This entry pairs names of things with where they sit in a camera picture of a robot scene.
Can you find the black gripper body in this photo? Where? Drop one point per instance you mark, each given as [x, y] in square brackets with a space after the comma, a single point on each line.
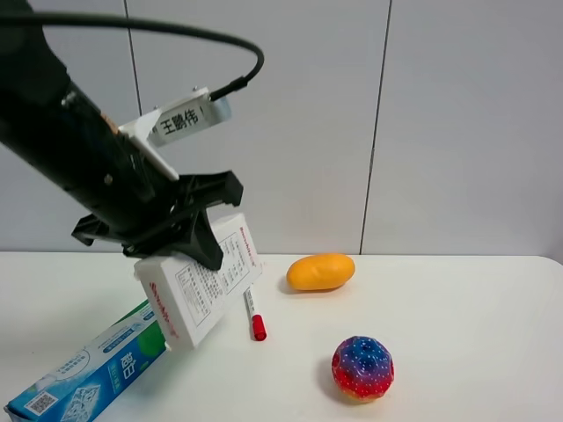
[149, 229]

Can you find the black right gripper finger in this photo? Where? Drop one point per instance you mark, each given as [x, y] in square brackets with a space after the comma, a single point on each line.
[197, 241]

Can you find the white cardboard box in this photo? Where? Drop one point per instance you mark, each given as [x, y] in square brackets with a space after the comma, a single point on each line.
[189, 299]

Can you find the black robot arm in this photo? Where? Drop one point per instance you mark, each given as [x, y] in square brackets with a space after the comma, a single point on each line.
[133, 196]

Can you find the red capped white marker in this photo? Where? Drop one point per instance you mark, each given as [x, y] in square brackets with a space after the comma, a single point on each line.
[258, 328]

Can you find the blue green toothpaste box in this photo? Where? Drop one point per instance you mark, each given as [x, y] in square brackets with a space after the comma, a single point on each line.
[85, 384]

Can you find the yellow mango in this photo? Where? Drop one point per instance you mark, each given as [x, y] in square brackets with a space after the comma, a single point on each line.
[320, 272]

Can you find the multicoloured dotted ball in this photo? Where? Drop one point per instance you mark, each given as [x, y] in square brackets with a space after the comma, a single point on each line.
[362, 368]

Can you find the white camera mount with label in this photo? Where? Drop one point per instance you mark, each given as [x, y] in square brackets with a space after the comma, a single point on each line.
[173, 122]

